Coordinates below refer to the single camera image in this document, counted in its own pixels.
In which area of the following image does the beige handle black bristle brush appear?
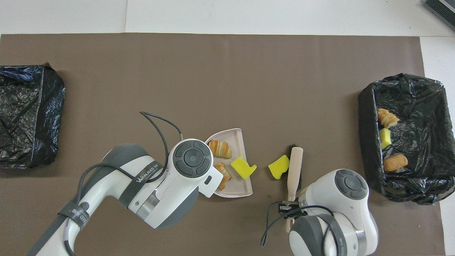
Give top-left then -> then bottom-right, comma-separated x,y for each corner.
285,144 -> 304,233

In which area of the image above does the yellow sponge wedge piece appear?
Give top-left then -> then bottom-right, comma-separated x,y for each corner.
268,154 -> 290,180

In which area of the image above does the yellow notched sponge piece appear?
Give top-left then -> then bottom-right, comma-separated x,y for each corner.
230,156 -> 257,180

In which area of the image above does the orange striped croissant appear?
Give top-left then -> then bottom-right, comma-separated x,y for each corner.
214,163 -> 234,191
208,140 -> 233,159
377,108 -> 400,129

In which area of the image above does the pale pink plastic dustpan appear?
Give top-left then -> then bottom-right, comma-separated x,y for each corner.
204,128 -> 253,198

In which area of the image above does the brown bread roll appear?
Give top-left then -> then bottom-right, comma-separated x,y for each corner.
383,154 -> 408,172

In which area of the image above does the small yellow green sponge piece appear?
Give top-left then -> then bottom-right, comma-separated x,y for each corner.
379,128 -> 392,149

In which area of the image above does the black bag lined bin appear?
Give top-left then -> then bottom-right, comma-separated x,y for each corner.
358,73 -> 455,205
0,63 -> 66,169

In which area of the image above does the brown table mat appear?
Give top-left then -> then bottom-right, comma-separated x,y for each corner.
0,33 -> 445,256

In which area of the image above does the dark grey ribbed device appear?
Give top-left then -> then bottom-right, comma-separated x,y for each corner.
424,0 -> 455,31

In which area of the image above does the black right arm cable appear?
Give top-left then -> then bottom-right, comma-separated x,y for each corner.
261,201 -> 334,248

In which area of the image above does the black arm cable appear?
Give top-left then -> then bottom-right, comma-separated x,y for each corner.
64,111 -> 183,256
261,201 -> 334,248

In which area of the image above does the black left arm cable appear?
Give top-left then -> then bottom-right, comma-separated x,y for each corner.
64,111 -> 183,256

